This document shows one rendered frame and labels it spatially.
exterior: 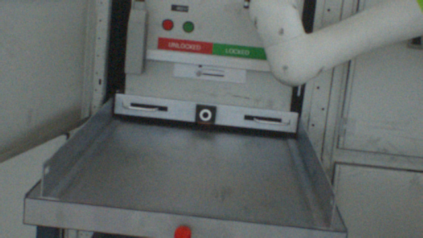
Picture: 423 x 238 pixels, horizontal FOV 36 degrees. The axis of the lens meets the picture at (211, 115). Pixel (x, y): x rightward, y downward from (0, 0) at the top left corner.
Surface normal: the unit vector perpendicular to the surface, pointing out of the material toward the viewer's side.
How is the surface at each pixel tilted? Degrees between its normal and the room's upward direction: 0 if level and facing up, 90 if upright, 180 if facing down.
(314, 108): 90
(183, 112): 90
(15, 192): 90
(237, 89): 90
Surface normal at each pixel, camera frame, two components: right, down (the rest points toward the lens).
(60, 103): 0.97, 0.14
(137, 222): -0.04, 0.21
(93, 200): 0.10, -0.97
